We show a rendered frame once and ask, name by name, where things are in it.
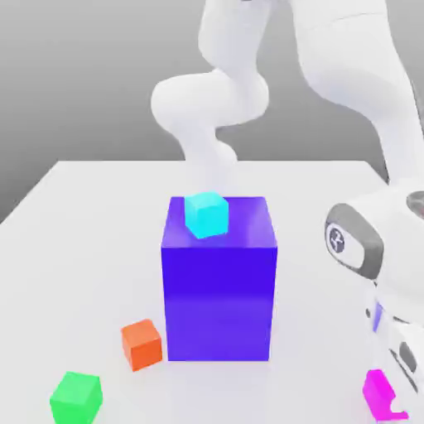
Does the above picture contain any small orange cube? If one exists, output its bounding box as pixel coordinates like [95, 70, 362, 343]
[120, 318, 164, 373]

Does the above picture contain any small magenta cube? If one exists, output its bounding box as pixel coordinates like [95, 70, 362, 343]
[362, 369, 411, 424]

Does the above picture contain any large blue box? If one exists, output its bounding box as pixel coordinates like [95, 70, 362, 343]
[161, 195, 278, 363]

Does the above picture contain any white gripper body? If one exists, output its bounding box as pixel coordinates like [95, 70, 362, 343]
[378, 325, 424, 419]

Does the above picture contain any small green cube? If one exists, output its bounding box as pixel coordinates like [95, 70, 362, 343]
[49, 371, 104, 424]

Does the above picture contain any small cyan cube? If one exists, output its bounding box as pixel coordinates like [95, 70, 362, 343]
[184, 190, 230, 240]

